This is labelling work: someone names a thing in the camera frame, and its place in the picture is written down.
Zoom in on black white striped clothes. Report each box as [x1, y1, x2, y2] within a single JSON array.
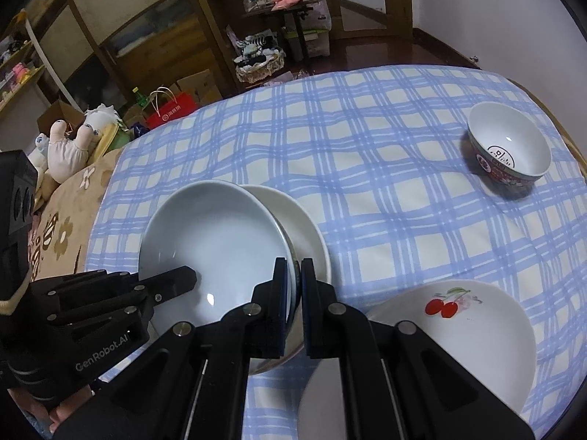
[[234, 30, 280, 62]]

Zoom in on person's left hand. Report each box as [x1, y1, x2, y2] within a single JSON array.
[[7, 378, 99, 440]]

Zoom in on clear plastic storage box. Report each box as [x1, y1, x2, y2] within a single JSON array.
[[282, 0, 332, 58]]

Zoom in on white cherry print plate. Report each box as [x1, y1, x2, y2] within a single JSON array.
[[297, 279, 536, 440], [138, 180, 300, 333], [241, 184, 332, 374]]

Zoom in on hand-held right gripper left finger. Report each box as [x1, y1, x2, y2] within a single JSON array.
[[50, 257, 299, 440]]

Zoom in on blue checked cloth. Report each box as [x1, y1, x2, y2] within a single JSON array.
[[85, 64, 587, 440]]

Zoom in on cream plush toy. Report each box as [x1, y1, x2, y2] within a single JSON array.
[[25, 133, 60, 212]]

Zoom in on small black table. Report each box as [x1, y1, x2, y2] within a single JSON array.
[[243, 2, 322, 62]]

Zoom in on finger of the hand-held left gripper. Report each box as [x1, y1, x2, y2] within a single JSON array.
[[34, 269, 138, 305], [46, 266, 198, 326]]

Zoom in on stuffed plush toys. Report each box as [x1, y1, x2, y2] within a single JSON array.
[[46, 119, 99, 184]]

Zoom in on open cardboard box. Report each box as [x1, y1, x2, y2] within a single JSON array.
[[176, 69, 225, 106], [37, 100, 85, 136]]

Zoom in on cardboard box of pink packets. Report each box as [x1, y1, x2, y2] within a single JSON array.
[[275, 70, 317, 84]]

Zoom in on red paper bag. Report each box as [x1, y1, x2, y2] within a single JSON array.
[[146, 86, 199, 131]]

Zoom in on red patterned bowl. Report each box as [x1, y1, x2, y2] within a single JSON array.
[[467, 102, 552, 201]]

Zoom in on wicker basket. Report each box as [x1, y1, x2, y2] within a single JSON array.
[[235, 50, 287, 84]]

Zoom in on wooden corner shelf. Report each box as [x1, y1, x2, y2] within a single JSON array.
[[181, 0, 276, 92]]

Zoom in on wooden wardrobe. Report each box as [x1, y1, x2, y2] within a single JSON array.
[[0, 0, 239, 115]]

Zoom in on white spiky plush toy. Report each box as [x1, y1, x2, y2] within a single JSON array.
[[85, 103, 122, 136]]

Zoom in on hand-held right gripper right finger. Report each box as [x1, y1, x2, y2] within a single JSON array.
[[300, 258, 537, 440]]

